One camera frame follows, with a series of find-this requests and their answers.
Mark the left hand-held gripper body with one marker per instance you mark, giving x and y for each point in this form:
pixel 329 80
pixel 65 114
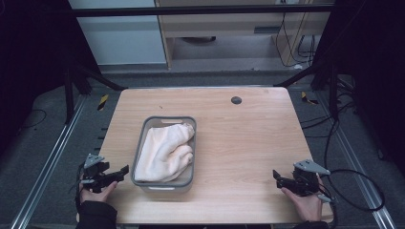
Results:
pixel 95 173

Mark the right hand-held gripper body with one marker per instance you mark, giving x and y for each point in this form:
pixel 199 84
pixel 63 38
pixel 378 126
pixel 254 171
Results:
pixel 307 181

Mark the person's left hand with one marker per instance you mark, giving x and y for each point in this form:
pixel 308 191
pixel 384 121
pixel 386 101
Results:
pixel 100 194

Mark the person's right hand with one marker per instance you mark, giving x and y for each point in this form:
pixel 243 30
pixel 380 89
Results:
pixel 307 206

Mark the cream white towel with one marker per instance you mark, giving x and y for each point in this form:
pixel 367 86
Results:
pixel 165 152

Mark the grey plastic basket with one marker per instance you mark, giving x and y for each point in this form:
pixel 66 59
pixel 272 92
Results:
pixel 187 178

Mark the yellow black striped tape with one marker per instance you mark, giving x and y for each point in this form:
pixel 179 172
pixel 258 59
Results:
pixel 102 102
pixel 307 99

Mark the black metal stand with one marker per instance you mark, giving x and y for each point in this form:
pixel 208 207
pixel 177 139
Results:
pixel 68 95
pixel 333 92

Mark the black curtain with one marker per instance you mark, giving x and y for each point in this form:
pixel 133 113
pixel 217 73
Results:
pixel 35 57
pixel 372 70

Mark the white cabinet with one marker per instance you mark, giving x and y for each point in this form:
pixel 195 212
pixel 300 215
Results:
pixel 124 38

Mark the light wooden desk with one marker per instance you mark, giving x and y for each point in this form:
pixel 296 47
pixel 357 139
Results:
pixel 223 30

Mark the aluminium floor rail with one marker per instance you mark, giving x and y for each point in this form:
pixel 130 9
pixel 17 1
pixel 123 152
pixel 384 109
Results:
pixel 356 165
pixel 47 165

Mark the black horizontal frame bar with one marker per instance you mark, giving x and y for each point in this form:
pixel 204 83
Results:
pixel 191 11

